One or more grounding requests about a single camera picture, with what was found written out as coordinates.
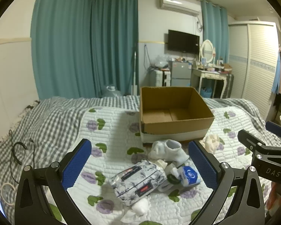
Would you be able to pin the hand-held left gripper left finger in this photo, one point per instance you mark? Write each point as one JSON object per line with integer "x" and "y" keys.
{"x": 78, "y": 164}

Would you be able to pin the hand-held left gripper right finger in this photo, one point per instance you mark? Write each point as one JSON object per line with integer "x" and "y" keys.
{"x": 202, "y": 166}

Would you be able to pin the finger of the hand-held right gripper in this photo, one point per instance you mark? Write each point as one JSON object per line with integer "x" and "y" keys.
{"x": 248, "y": 140}
{"x": 275, "y": 127}

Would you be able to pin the blue tissue packet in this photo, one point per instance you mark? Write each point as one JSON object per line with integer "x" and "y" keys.
{"x": 189, "y": 174}

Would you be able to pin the cream cloth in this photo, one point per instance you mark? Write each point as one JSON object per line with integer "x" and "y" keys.
{"x": 210, "y": 143}

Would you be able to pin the large white sock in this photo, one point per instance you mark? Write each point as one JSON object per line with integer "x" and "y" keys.
{"x": 168, "y": 150}

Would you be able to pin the cardboard box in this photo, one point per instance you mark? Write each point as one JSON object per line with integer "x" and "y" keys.
{"x": 178, "y": 126}

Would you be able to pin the white sock ball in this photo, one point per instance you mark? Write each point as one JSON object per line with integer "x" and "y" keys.
{"x": 140, "y": 206}

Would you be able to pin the person's right hand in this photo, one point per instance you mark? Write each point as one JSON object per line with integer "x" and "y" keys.
{"x": 272, "y": 192}

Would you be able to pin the floral quilted bedspread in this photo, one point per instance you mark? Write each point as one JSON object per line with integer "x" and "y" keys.
{"x": 117, "y": 145}

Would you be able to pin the hanging clothes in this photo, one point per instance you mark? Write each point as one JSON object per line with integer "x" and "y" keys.
{"x": 277, "y": 79}

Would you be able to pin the grey checked blanket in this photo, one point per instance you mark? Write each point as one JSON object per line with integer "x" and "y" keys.
{"x": 49, "y": 121}

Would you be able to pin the dark grey suitcase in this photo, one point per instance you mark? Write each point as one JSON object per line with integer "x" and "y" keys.
{"x": 228, "y": 85}

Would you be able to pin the white slatted wardrobe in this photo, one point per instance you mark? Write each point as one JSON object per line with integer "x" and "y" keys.
{"x": 257, "y": 70}

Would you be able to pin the blue bag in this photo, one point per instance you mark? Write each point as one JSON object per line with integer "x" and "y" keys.
{"x": 206, "y": 92}

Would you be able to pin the crumpled white tissue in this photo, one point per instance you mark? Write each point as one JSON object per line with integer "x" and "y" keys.
{"x": 130, "y": 215}

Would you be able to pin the white dressing table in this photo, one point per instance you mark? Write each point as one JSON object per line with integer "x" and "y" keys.
{"x": 206, "y": 74}

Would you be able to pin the clear water jug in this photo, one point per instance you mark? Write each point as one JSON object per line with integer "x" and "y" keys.
{"x": 112, "y": 91}

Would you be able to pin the grey mini fridge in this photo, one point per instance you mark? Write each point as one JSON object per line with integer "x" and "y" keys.
{"x": 179, "y": 71}

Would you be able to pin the white suitcase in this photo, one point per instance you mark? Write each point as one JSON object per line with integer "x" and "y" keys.
{"x": 159, "y": 78}

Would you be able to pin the white oval mirror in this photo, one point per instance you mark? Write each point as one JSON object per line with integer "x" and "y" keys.
{"x": 207, "y": 51}

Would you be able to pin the white standing pole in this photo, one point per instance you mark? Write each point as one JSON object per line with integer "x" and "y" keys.
{"x": 134, "y": 75}

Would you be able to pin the clear plastic bag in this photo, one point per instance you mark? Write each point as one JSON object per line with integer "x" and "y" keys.
{"x": 160, "y": 62}

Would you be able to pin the narrow teal curtain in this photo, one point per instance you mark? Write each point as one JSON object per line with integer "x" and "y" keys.
{"x": 213, "y": 32}

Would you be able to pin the white air conditioner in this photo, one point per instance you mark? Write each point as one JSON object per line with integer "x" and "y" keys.
{"x": 178, "y": 4}

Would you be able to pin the black wall television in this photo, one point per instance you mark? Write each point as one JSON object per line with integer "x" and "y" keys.
{"x": 183, "y": 41}

